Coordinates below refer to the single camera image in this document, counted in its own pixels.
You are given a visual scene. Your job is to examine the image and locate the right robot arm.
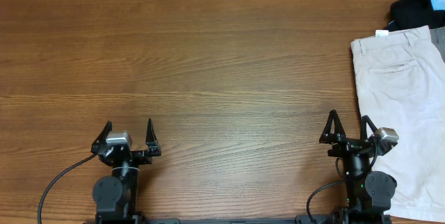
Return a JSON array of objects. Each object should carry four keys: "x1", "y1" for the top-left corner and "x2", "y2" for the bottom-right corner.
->
[{"x1": 319, "y1": 110, "x2": 399, "y2": 223}]

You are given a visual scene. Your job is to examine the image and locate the beige shorts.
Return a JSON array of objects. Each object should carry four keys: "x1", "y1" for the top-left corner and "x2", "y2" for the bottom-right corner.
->
[{"x1": 351, "y1": 26, "x2": 444, "y2": 222}]

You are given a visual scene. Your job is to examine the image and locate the black garment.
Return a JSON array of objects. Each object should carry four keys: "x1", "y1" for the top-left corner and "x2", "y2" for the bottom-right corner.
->
[{"x1": 385, "y1": 0, "x2": 444, "y2": 31}]

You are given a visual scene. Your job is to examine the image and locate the grey shorts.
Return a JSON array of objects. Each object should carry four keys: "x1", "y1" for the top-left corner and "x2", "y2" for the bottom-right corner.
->
[{"x1": 430, "y1": 26, "x2": 445, "y2": 61}]

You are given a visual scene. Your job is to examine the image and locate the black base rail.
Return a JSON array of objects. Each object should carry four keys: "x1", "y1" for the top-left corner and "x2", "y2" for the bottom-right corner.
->
[{"x1": 84, "y1": 215, "x2": 391, "y2": 224}]

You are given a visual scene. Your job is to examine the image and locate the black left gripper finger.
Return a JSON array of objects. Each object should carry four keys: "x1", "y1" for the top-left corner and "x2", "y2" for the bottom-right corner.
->
[
  {"x1": 92, "y1": 120, "x2": 113, "y2": 145},
  {"x1": 145, "y1": 118, "x2": 159, "y2": 147}
]

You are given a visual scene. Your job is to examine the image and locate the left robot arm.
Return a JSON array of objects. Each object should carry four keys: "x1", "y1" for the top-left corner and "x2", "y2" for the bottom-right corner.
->
[{"x1": 91, "y1": 120, "x2": 161, "y2": 223}]

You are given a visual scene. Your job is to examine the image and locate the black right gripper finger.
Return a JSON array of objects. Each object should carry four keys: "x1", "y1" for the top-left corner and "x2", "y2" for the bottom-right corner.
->
[
  {"x1": 320, "y1": 109, "x2": 346, "y2": 140},
  {"x1": 360, "y1": 115, "x2": 378, "y2": 141}
]

